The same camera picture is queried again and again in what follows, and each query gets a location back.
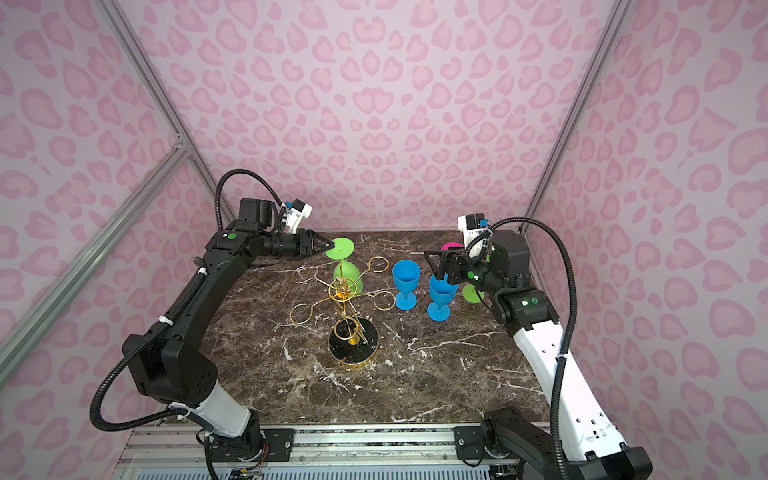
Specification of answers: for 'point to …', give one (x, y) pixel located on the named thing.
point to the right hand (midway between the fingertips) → (438, 250)
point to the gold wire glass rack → (353, 339)
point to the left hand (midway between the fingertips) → (331, 242)
